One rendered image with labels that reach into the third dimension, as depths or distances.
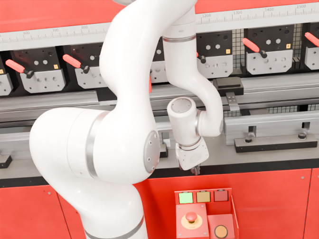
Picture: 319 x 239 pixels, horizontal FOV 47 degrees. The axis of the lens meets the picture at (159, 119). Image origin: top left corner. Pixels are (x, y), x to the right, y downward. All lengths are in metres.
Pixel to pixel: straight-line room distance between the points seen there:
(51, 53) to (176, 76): 0.51
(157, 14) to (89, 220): 0.40
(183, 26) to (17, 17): 0.61
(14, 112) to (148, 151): 1.30
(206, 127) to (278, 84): 0.72
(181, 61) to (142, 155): 0.47
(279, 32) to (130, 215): 0.84
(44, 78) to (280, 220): 1.07
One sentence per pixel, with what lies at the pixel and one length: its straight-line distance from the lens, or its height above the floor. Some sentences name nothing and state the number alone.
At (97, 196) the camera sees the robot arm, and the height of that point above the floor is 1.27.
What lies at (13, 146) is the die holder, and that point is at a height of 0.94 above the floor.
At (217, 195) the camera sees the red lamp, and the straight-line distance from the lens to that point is 1.34.
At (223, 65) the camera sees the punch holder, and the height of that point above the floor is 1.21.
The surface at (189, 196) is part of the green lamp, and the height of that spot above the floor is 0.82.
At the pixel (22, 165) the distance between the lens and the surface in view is 1.59.
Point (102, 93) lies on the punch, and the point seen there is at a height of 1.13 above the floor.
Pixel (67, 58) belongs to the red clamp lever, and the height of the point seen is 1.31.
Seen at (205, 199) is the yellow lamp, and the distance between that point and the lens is 1.35.
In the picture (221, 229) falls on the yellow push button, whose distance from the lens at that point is 1.34.
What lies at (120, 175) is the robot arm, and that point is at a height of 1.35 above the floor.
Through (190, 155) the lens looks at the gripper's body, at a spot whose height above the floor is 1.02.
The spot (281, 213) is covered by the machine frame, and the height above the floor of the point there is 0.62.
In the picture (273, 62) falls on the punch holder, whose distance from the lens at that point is 1.33.
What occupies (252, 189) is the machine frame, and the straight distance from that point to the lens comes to 1.47.
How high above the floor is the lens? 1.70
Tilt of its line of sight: 29 degrees down
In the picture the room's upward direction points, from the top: 7 degrees counter-clockwise
